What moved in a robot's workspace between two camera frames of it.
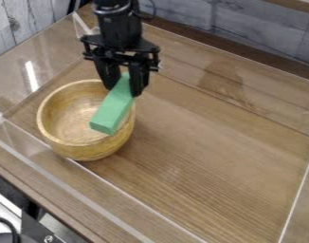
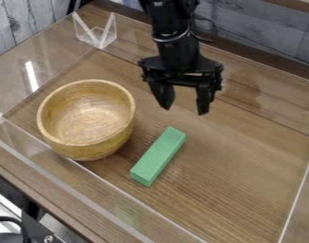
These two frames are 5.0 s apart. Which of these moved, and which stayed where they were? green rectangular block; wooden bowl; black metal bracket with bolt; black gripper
Moved: green rectangular block; black gripper
Stayed: wooden bowl; black metal bracket with bolt
